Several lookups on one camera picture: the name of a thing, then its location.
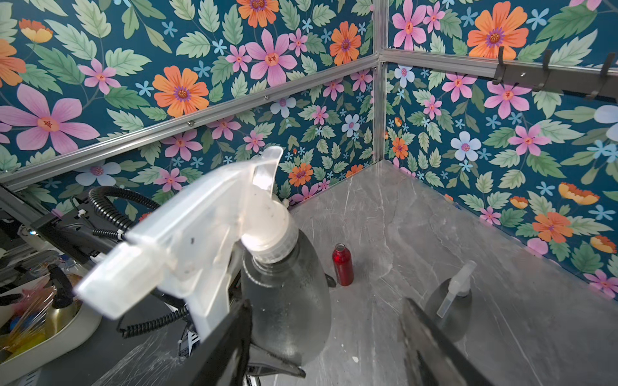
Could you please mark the black metal ceiling bracket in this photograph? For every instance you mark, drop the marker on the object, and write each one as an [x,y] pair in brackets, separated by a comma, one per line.
[590,83]

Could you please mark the small red object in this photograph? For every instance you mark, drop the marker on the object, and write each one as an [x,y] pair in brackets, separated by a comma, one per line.
[342,261]

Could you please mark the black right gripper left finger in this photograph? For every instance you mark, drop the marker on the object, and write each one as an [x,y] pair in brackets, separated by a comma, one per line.
[222,358]

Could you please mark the clear plastic spray bottle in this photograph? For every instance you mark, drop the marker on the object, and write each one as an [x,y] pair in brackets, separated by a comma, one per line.
[456,321]
[291,304]

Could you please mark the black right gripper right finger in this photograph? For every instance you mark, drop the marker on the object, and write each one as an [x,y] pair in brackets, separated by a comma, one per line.
[430,358]

